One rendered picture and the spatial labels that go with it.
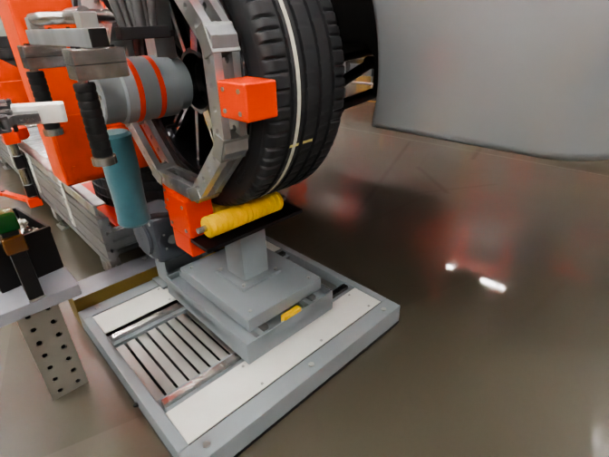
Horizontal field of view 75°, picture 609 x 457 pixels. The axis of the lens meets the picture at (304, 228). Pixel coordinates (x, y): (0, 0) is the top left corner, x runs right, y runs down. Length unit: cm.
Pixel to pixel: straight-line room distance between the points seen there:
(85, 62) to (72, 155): 72
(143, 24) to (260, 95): 23
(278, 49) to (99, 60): 32
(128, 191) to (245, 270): 42
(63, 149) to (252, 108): 85
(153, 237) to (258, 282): 40
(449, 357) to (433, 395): 17
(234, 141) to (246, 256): 51
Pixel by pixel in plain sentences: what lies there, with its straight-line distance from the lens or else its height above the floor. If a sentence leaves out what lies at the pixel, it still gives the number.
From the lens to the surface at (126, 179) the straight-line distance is 116.
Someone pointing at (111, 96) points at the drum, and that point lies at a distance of 96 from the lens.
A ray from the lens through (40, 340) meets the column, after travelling 136.
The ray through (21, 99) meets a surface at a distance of 342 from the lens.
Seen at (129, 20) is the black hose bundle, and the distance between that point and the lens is 83.
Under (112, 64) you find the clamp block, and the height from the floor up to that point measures 92.
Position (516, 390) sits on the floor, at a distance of 141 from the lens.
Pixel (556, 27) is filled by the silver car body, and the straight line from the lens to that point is 83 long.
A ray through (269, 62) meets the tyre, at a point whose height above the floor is 91.
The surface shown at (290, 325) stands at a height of 14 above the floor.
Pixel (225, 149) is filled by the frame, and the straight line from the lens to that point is 85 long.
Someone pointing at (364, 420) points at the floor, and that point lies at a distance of 123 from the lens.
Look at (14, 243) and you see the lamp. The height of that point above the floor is 60.
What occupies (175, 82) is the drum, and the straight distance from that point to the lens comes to 101.
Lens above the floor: 98
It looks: 28 degrees down
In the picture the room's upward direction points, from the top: 2 degrees counter-clockwise
